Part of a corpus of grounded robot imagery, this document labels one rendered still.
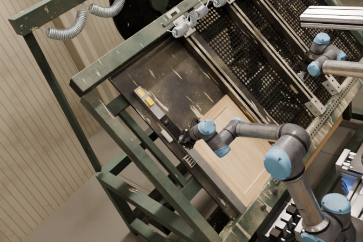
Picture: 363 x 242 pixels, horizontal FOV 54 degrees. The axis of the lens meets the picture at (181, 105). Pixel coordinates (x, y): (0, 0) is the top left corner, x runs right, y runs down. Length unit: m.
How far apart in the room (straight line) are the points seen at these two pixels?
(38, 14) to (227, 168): 1.40
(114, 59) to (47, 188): 2.35
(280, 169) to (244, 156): 0.89
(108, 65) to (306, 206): 1.22
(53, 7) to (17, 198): 2.29
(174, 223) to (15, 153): 1.94
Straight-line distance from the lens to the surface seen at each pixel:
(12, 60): 3.60
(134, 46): 2.11
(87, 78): 1.96
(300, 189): 1.50
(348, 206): 1.73
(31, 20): 2.19
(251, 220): 2.21
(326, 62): 1.97
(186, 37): 2.25
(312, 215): 1.60
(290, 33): 2.78
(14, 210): 4.05
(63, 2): 2.27
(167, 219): 2.46
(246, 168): 2.27
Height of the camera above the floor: 2.65
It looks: 34 degrees down
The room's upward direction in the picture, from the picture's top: 20 degrees counter-clockwise
